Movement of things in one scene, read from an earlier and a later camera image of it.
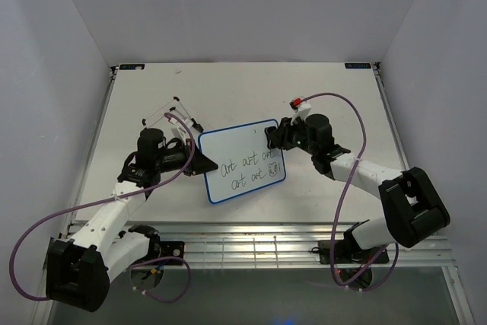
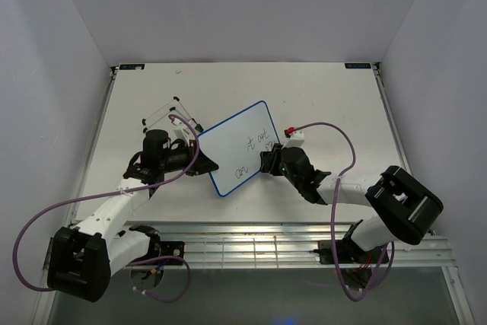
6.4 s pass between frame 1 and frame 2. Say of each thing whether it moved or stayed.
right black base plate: stayed
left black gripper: stayed
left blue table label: stayed
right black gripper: moved
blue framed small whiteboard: moved
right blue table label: stayed
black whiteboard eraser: moved
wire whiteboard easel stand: stayed
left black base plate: stayed
